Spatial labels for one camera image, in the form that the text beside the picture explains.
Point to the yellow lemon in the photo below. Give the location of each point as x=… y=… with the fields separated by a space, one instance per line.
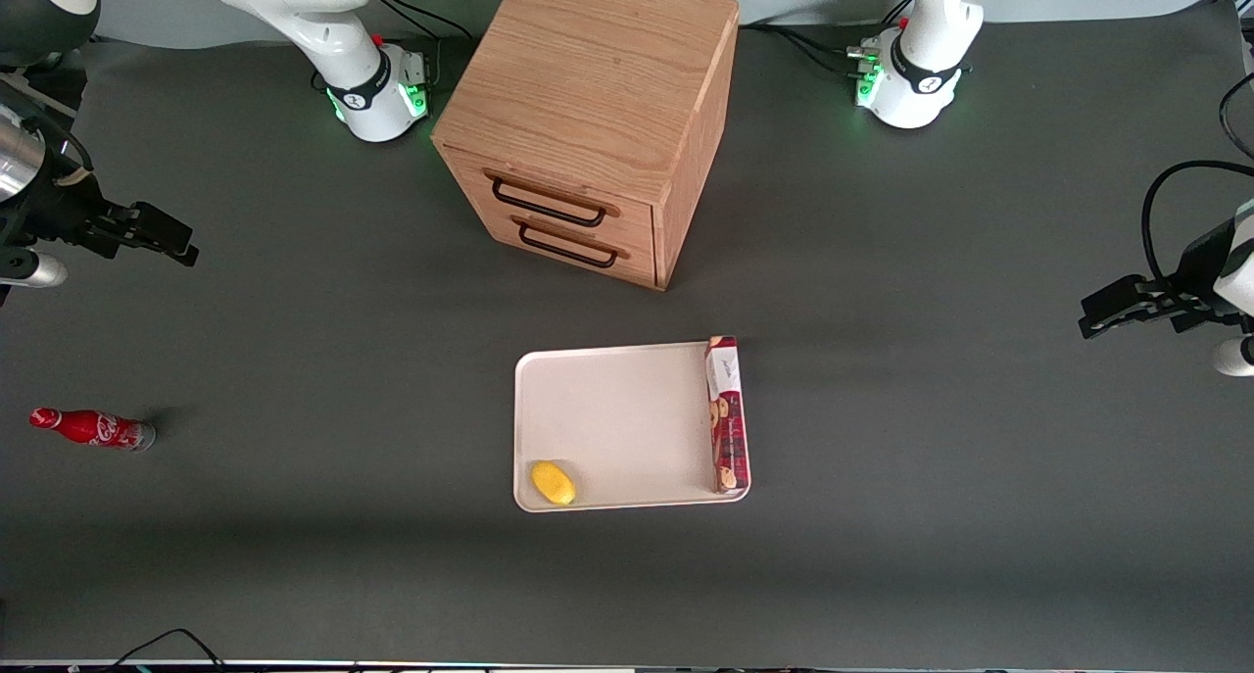
x=553 y=483

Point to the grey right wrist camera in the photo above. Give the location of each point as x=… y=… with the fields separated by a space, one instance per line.
x=39 y=271

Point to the white plastic tray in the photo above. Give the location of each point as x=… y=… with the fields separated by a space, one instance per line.
x=627 y=418

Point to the red coke bottle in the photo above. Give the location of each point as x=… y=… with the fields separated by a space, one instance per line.
x=93 y=428

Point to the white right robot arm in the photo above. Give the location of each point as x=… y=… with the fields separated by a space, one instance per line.
x=323 y=26

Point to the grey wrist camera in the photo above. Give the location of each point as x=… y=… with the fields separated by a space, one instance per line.
x=1232 y=358
x=39 y=271

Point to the dark grey table mat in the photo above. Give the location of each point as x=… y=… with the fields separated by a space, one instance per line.
x=294 y=360

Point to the wooden drawer cabinet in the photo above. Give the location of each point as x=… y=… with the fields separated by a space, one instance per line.
x=588 y=75

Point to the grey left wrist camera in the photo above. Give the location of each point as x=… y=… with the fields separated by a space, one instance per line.
x=1232 y=358

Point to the red cookie box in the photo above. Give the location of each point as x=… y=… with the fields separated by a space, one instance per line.
x=728 y=428

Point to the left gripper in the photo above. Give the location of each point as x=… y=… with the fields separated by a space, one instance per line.
x=1197 y=262

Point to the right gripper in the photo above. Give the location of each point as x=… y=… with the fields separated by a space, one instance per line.
x=51 y=209

